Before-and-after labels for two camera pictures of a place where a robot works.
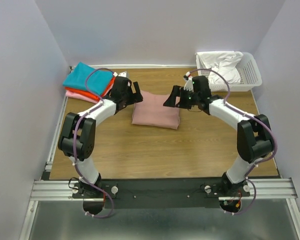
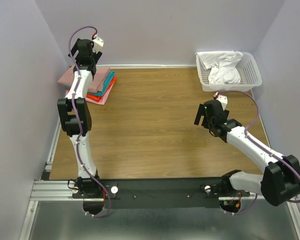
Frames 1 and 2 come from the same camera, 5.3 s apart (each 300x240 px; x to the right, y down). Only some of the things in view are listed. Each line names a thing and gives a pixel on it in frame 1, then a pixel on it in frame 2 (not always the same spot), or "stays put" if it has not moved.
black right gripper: (183, 99) to (203, 119)
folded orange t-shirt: (97, 97) stays put
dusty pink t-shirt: (151, 111) to (100, 76)
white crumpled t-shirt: (225, 62) stays put
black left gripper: (131, 92) to (73, 51)
